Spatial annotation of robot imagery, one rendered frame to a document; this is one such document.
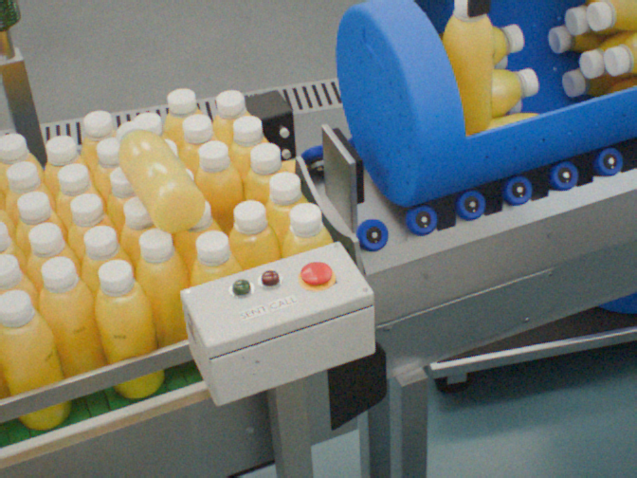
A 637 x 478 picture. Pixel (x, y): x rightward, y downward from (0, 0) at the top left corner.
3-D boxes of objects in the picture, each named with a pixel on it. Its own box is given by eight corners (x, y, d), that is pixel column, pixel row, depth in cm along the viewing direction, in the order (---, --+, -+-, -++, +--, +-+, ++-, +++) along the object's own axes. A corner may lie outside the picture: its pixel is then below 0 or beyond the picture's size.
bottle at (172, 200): (166, 182, 139) (119, 111, 152) (144, 230, 142) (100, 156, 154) (216, 193, 143) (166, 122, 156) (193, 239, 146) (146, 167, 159)
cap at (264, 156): (275, 150, 160) (274, 139, 158) (284, 166, 157) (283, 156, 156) (247, 157, 159) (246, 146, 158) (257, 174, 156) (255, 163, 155)
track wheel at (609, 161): (621, 141, 172) (613, 142, 174) (593, 150, 171) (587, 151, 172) (628, 172, 172) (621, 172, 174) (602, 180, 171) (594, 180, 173)
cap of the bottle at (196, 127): (186, 124, 165) (185, 113, 164) (213, 124, 165) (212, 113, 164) (181, 140, 162) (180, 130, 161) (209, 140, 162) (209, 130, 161)
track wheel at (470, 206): (482, 184, 166) (477, 185, 168) (454, 193, 165) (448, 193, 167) (491, 215, 166) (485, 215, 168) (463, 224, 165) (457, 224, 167)
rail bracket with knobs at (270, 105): (302, 172, 185) (299, 117, 178) (259, 184, 183) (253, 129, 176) (280, 137, 192) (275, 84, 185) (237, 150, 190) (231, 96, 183)
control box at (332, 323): (376, 354, 141) (374, 290, 134) (216, 408, 135) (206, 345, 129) (342, 301, 148) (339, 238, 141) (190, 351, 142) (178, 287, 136)
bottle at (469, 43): (433, 131, 161) (435, 17, 150) (448, 104, 166) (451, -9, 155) (482, 140, 159) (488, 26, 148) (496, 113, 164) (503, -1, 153)
